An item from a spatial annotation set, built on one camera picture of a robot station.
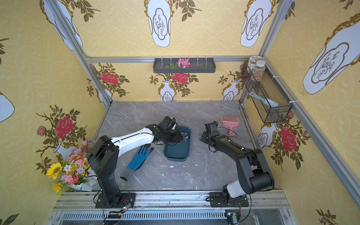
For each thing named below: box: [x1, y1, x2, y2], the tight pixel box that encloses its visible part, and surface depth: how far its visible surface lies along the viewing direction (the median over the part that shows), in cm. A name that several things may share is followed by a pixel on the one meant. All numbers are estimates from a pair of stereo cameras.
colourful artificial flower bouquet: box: [45, 139, 95, 197], surface depth 69 cm
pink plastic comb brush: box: [219, 115, 241, 137], surface depth 108 cm
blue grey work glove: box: [120, 143, 155, 182], surface depth 87 cm
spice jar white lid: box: [250, 60, 266, 83], surface depth 81 cm
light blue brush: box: [248, 91, 279, 109], surface depth 75 cm
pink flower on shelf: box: [176, 58, 191, 68], surface depth 90 cm
